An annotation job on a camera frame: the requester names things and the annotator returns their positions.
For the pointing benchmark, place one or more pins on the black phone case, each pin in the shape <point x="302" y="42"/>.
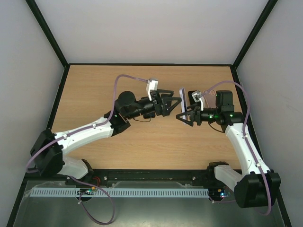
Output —
<point x="191" y="99"/>

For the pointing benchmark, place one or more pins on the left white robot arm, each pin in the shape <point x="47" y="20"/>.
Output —
<point x="50" y="151"/>

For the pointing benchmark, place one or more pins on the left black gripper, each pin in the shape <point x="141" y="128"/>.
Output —
<point x="162" y="110"/>

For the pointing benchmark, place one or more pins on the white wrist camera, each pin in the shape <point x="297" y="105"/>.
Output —
<point x="198" y="97"/>
<point x="152" y="85"/>

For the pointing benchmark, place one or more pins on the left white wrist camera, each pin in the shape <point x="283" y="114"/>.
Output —
<point x="152" y="85"/>

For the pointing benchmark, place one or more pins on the lilac phone case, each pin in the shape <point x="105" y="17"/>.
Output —
<point x="183" y="104"/>

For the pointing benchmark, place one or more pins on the pink phone case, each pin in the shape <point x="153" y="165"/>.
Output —
<point x="210" y="98"/>

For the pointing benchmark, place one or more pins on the grey slotted cable duct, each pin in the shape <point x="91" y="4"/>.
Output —
<point x="120" y="193"/>

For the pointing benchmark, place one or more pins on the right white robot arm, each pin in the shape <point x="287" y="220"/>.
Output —
<point x="256" y="185"/>

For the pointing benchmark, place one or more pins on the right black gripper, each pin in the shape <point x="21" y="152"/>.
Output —
<point x="196" y="115"/>

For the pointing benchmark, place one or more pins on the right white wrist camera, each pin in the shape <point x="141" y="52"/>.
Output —
<point x="198" y="97"/>

